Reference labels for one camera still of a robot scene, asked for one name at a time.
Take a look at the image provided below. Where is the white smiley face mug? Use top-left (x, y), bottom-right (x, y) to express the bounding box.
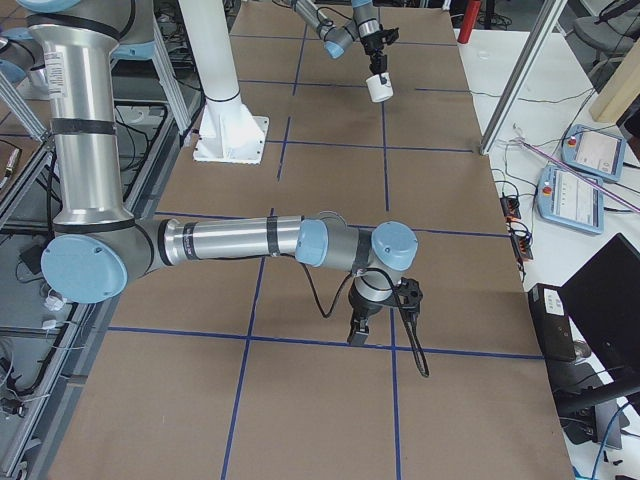
top-left (366, 72), bottom-right (394, 103)

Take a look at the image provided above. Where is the red cylinder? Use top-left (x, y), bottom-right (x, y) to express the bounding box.
top-left (457, 0), bottom-right (482, 44)

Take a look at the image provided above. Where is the grey office chair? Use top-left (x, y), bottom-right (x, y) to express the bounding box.
top-left (573, 1), bottom-right (639, 63)

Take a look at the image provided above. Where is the black monitor stand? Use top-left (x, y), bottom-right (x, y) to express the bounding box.
top-left (546, 359), bottom-right (639, 429)

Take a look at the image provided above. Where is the lower blue teach pendant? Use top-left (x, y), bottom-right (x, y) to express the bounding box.
top-left (536, 165), bottom-right (604, 235)

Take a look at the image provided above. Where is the blue teach pendant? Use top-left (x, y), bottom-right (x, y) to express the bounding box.
top-left (562, 124), bottom-right (627, 182)
top-left (536, 165), bottom-right (604, 235)

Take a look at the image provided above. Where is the upper blue teach pendant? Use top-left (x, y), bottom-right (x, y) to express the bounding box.
top-left (562, 124), bottom-right (627, 182)

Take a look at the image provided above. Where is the black laptop computer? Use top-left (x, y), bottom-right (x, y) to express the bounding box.
top-left (529, 233), bottom-right (639, 370)

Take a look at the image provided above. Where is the wooden beam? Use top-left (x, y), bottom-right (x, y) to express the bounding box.
top-left (589, 41), bottom-right (640, 123)

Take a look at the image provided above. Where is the pink ribbon cable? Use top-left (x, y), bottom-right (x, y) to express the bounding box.
top-left (519, 139), bottom-right (640, 214)

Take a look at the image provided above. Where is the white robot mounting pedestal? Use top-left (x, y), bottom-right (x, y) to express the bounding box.
top-left (179, 0), bottom-right (269, 165)

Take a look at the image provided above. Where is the aluminium frame post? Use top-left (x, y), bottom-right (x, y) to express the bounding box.
top-left (479, 0), bottom-right (568, 155)

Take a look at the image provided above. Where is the blue ethernet cable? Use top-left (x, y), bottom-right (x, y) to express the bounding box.
top-left (589, 402), bottom-right (640, 480)

